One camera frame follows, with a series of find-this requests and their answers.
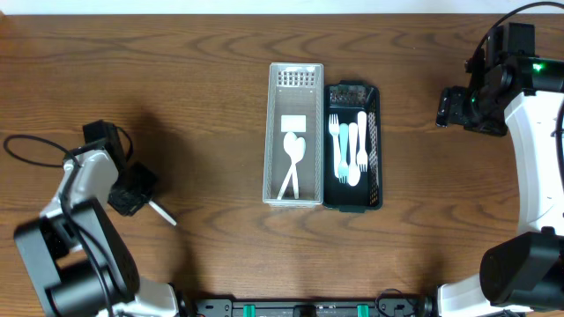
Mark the white plastic spoon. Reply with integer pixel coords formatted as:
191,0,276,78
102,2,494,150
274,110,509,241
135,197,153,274
276,136,308,202
148,200,177,226
348,122,360,187
282,130,301,200

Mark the white plastic fork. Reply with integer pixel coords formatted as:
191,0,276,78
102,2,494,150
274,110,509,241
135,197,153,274
329,114,341,179
357,111,367,172
338,123,349,184

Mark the black plastic basket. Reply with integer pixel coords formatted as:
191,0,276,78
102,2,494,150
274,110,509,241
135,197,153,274
323,80,383,213

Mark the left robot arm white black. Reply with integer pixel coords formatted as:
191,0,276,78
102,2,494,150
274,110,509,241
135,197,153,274
14,149,182,316

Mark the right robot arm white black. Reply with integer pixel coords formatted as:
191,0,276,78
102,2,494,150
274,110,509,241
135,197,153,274
436,54,563,316

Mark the clear plastic basket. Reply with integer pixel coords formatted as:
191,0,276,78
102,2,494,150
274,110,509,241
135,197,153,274
263,63,324,208

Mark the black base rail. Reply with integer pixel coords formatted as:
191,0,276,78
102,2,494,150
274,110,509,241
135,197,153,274
177,291,439,317

